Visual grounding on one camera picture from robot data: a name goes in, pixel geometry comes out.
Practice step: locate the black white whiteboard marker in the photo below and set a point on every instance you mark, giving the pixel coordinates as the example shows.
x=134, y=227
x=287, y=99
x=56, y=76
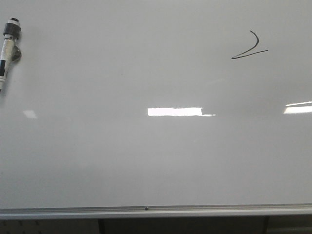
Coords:
x=10, y=52

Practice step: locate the dark table under whiteboard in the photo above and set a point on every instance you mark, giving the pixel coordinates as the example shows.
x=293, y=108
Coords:
x=284, y=224

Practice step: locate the white whiteboard with aluminium frame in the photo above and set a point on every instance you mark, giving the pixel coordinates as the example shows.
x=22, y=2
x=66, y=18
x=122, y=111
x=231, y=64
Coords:
x=157, y=108

